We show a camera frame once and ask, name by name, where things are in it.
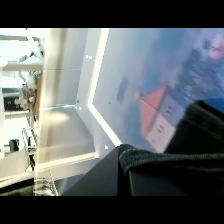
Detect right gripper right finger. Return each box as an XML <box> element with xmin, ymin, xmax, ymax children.
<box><xmin>128</xmin><ymin>170</ymin><xmax>188</xmax><ymax>197</ymax></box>

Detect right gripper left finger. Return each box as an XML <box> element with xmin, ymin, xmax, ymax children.
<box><xmin>62</xmin><ymin>146</ymin><xmax>130</xmax><ymax>197</ymax></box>

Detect dark blue jeans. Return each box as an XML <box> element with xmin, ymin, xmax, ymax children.
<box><xmin>117</xmin><ymin>99</ymin><xmax>224</xmax><ymax>197</ymax></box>

